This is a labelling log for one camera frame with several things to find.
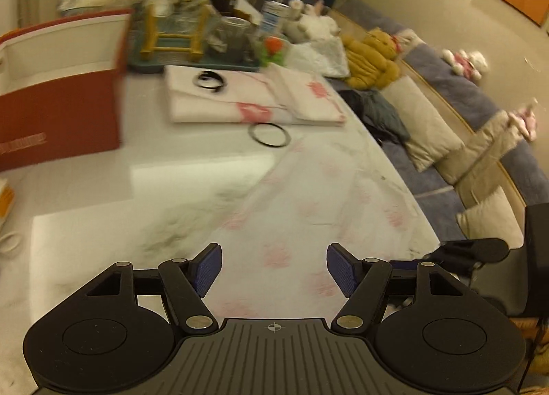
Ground black hair band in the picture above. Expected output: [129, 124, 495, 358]
[249, 123, 289, 149]

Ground red cardboard box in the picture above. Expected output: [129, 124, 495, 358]
[0, 8, 133, 173]

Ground wooden cup rack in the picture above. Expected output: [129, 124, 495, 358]
[139, 3, 213, 63]

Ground white pink-printed shopping bag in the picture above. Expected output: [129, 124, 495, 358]
[201, 138, 442, 323]

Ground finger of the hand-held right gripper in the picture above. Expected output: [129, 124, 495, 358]
[424, 237, 509, 276]

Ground folded white bag pink print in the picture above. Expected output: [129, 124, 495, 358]
[165, 65, 347, 125]

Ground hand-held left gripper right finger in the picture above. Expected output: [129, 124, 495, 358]
[327, 243, 485, 333]

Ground folded white bag red lettering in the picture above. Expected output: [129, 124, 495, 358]
[268, 65, 347, 123]

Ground dark cloth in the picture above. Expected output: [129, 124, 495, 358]
[343, 90, 412, 147]

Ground tan plush cat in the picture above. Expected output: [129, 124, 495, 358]
[341, 27, 401, 89]

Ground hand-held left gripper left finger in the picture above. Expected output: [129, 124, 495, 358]
[64, 243, 223, 333]

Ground white device orange label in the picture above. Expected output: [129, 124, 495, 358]
[0, 178, 15, 228]

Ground blue-grey sofa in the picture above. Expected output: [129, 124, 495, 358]
[274, 0, 549, 246]

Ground grey lace cloth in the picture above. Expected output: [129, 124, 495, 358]
[289, 39, 350, 79]

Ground white plush cat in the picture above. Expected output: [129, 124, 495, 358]
[287, 0, 339, 42]

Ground beige pillow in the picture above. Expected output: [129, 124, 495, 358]
[437, 112, 522, 185]

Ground black headband on bag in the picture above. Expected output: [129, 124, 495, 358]
[192, 70, 226, 95]

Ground milk carton with straw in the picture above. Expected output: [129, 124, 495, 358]
[259, 0, 286, 36]

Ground orange toy in clear box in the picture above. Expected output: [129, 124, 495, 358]
[257, 35, 288, 68]

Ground glass teapot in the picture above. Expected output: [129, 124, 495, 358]
[210, 15, 258, 63]

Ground white cable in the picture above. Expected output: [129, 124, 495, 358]
[0, 232, 22, 259]

